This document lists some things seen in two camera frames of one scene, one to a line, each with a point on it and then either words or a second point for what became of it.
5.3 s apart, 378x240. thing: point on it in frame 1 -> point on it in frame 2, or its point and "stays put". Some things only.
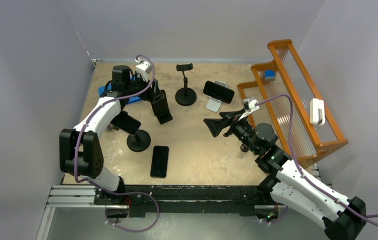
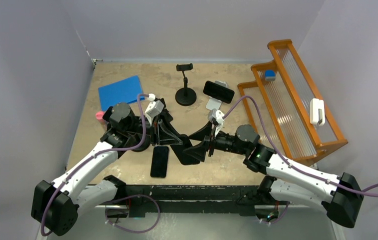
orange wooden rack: (284, 99) stays put
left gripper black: (153, 94) -> (163, 135)
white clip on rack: (317, 112) stays put
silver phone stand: (213, 104) stays put
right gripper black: (216, 126) -> (197, 151)
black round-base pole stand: (185, 96) stays put
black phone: (159, 161) stays put
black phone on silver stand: (219, 92) stays put
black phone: (161, 107) -> (179, 149)
